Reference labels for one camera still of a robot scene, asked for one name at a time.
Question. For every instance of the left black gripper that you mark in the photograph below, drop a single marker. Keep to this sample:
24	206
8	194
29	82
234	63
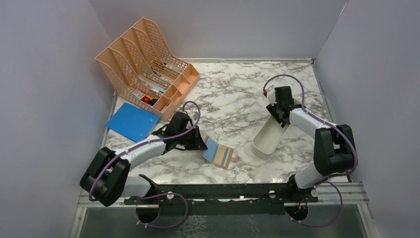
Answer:
198	143

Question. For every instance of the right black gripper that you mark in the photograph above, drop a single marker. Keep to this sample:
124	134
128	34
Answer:
272	110

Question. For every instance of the credit card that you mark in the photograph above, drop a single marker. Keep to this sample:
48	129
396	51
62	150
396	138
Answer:
223	156

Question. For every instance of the brown leather card holder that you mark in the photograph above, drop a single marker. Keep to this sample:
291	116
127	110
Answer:
212	145

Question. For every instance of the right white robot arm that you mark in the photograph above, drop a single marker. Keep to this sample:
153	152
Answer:
334	144

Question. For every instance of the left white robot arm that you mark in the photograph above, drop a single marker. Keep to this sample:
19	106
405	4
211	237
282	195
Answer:
107	176

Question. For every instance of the white plastic tray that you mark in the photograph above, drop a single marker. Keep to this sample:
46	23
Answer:
271	133

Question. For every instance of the blue folder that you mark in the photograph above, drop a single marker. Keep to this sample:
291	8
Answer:
132	122

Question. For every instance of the red item in organizer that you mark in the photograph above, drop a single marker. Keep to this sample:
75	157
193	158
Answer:
148	100

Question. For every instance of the peach plastic file organizer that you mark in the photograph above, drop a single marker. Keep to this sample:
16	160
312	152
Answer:
139	63

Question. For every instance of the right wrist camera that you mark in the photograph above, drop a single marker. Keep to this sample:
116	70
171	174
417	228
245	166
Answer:
270	94

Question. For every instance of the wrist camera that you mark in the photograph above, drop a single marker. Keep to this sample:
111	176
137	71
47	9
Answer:
270	94
194	117

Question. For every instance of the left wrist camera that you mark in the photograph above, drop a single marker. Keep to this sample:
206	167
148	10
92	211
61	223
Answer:
194	117

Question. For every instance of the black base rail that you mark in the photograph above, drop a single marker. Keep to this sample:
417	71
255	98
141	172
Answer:
221	199

